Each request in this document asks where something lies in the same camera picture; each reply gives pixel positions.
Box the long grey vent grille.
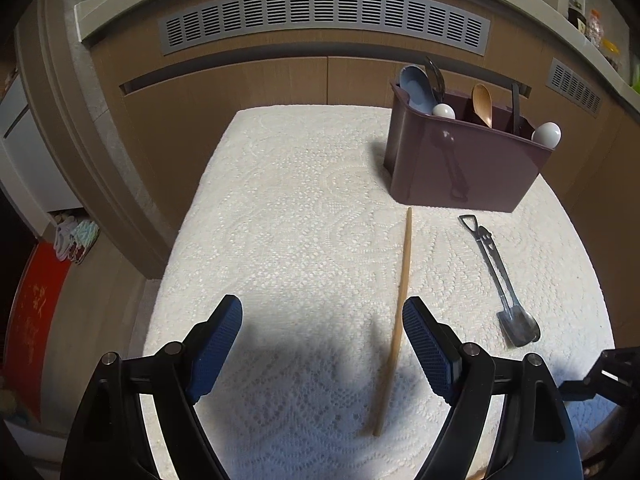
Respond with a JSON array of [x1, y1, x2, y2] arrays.
[[157, 0, 492, 57]]

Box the white lace tablecloth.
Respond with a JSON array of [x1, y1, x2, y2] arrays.
[[127, 105, 617, 480]]

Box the patterned house slippers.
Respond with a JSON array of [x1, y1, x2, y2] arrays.
[[52, 212, 101, 265]]

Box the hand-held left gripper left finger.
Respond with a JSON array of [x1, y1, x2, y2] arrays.
[[60, 294, 244, 480]]

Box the shovel-shaped metal spoon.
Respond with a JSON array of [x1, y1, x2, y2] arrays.
[[458, 214, 526, 348]]

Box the wooden spoon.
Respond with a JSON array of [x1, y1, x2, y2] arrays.
[[471, 83, 495, 128]]

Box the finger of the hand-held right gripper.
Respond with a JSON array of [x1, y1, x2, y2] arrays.
[[558, 346, 640, 411]]

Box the clear bottle orange cap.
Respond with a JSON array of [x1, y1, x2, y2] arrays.
[[586, 8, 603, 46]]

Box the blue-grey plastic spoon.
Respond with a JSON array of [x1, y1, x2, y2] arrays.
[[398, 65, 437, 116]]

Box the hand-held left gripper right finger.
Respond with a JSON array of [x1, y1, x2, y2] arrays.
[[401, 296, 583, 480]]

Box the white shelf cabinet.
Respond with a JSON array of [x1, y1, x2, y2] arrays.
[[0, 72, 83, 231]]

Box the wooden kitchen cabinet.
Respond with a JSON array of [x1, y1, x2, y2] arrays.
[[15, 0, 640, 281]]

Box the short grey vent grille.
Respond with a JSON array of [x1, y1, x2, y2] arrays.
[[548, 57, 604, 116]]

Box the smiley-handle metal spoon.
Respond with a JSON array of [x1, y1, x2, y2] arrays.
[[476, 226, 542, 347]]

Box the maroon plastic utensil holder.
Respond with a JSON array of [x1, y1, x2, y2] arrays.
[[384, 77, 541, 212]]

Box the dark sauce bottle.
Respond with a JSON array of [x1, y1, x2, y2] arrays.
[[567, 2, 588, 36]]

